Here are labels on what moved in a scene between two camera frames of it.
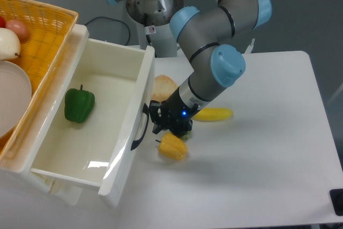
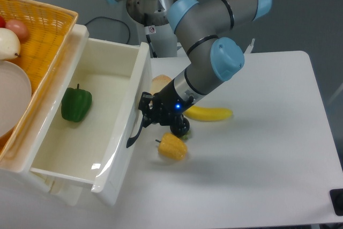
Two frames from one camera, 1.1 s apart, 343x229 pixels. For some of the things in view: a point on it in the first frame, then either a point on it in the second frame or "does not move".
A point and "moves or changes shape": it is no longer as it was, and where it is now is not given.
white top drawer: (96, 128) moves or changes shape
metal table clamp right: (250, 47) does not move
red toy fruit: (2, 22) does not move
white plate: (15, 96) does not move
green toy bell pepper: (79, 104) does not move
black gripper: (172, 113) to (168, 105)
